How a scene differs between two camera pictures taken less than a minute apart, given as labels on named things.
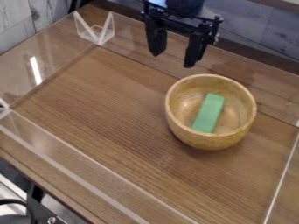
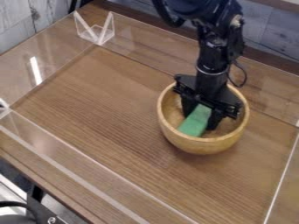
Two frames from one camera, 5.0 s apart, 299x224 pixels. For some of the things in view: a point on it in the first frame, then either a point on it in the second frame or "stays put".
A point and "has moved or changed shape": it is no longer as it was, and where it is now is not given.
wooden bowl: [184, 100] has moved or changed shape
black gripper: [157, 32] to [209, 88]
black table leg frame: [39, 213] stays put
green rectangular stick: [209, 116] has moved or changed shape
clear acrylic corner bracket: [95, 33] stays put
